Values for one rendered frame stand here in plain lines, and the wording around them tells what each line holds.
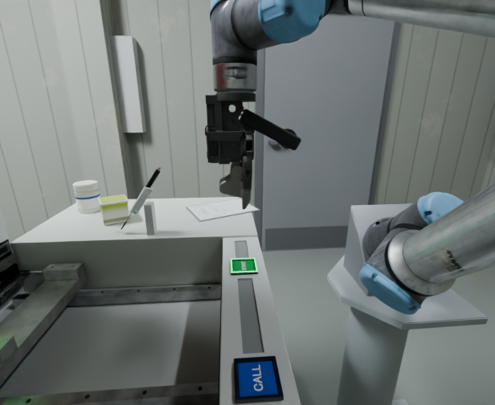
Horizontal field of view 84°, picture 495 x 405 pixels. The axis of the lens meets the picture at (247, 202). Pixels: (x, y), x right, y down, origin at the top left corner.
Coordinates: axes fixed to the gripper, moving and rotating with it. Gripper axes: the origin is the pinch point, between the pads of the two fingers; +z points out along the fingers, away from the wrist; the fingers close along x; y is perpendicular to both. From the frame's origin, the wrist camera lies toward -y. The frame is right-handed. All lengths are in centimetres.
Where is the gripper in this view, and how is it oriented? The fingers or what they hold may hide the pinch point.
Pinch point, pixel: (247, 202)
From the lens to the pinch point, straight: 54.1
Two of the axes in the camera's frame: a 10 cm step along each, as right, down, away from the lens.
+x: 0.8, 3.1, -9.5
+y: -10.0, 0.3, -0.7
